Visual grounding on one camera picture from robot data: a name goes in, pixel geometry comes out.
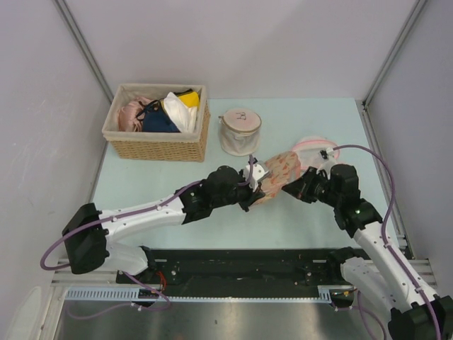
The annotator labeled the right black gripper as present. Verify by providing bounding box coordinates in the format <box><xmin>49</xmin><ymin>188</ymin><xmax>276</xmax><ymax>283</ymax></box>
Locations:
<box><xmin>282</xmin><ymin>166</ymin><xmax>341</xmax><ymax>208</ymax></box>

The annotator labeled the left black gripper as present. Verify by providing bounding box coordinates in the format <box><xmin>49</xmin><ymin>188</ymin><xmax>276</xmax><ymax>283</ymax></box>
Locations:
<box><xmin>211</xmin><ymin>168</ymin><xmax>264</xmax><ymax>211</ymax></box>

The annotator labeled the floral print laundry bag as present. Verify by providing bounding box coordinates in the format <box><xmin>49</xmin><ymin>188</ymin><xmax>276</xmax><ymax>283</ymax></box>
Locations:
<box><xmin>253</xmin><ymin>151</ymin><xmax>302</xmax><ymax>205</ymax></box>

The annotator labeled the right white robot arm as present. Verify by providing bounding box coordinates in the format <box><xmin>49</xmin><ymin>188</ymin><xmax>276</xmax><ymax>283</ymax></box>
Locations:
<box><xmin>282</xmin><ymin>164</ymin><xmax>452</xmax><ymax>339</ymax></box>

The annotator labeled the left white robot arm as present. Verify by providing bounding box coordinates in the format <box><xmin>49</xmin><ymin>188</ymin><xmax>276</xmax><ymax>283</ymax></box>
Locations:
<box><xmin>62</xmin><ymin>164</ymin><xmax>269</xmax><ymax>283</ymax></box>

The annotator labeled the pink trimmed mesh bag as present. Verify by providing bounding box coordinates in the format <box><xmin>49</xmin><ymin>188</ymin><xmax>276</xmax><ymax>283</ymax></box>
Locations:
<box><xmin>291</xmin><ymin>136</ymin><xmax>340</xmax><ymax>172</ymax></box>

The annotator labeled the round mesh laundry bag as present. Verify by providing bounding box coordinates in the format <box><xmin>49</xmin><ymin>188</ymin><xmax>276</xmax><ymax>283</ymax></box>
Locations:
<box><xmin>219</xmin><ymin>108</ymin><xmax>262</xmax><ymax>157</ymax></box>

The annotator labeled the white garment in basket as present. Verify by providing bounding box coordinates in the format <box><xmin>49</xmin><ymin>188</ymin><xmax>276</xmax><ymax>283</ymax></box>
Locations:
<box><xmin>162</xmin><ymin>92</ymin><xmax>199</xmax><ymax>133</ymax></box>

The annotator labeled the woven wicker basket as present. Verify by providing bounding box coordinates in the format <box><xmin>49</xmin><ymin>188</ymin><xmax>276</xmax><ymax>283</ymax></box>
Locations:
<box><xmin>102</xmin><ymin>83</ymin><xmax>210</xmax><ymax>162</ymax></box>

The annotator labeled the yellow garment in basket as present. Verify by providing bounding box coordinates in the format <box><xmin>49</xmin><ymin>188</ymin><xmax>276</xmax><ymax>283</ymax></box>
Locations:
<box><xmin>175</xmin><ymin>89</ymin><xmax>200</xmax><ymax>108</ymax></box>

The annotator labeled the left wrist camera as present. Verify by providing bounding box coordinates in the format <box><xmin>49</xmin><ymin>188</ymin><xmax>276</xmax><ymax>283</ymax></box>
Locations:
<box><xmin>241</xmin><ymin>159</ymin><xmax>270</xmax><ymax>191</ymax></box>

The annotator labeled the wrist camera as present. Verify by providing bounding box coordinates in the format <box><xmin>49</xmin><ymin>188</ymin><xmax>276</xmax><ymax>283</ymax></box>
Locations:
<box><xmin>318</xmin><ymin>147</ymin><xmax>337</xmax><ymax>174</ymax></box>
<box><xmin>241</xmin><ymin>159</ymin><xmax>270</xmax><ymax>191</ymax></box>

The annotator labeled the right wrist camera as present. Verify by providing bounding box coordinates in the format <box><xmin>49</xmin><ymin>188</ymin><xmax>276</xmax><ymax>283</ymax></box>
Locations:
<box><xmin>318</xmin><ymin>147</ymin><xmax>337</xmax><ymax>174</ymax></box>

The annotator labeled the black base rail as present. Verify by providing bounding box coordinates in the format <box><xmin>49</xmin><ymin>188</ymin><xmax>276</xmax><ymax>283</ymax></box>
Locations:
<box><xmin>135</xmin><ymin>246</ymin><xmax>369</xmax><ymax>294</ymax></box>

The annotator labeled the slotted cable duct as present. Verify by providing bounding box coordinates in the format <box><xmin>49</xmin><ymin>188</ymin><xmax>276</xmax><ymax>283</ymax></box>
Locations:
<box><xmin>64</xmin><ymin>285</ymin><xmax>355</xmax><ymax>303</ymax></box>

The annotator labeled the right aluminium frame post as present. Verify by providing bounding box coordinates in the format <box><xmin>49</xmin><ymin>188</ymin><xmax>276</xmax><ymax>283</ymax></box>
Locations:
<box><xmin>361</xmin><ymin>0</ymin><xmax>430</xmax><ymax>108</ymax></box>

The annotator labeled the aluminium frame post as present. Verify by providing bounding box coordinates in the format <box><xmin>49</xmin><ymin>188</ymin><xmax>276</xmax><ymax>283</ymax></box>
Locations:
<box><xmin>52</xmin><ymin>0</ymin><xmax>114</xmax><ymax>103</ymax></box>
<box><xmin>361</xmin><ymin>0</ymin><xmax>430</xmax><ymax>108</ymax></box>

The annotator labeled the left aluminium frame post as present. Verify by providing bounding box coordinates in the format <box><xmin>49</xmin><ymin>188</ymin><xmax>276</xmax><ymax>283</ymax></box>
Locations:
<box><xmin>52</xmin><ymin>0</ymin><xmax>114</xmax><ymax>103</ymax></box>

